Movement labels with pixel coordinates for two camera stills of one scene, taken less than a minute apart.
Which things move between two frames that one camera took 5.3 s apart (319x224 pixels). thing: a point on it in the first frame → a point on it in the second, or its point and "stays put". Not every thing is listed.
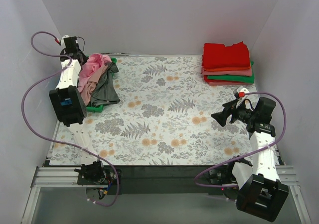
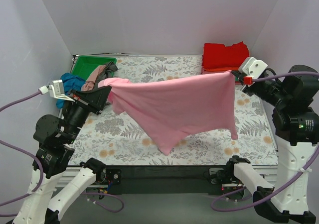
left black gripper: x=81 y=56 → x=84 y=103
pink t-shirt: x=91 y=66 → x=172 y=113
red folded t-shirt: x=219 y=56 stays put
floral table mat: x=164 y=117 stays put
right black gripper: x=233 y=114 → x=243 y=85
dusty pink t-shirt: x=85 y=94 stays put
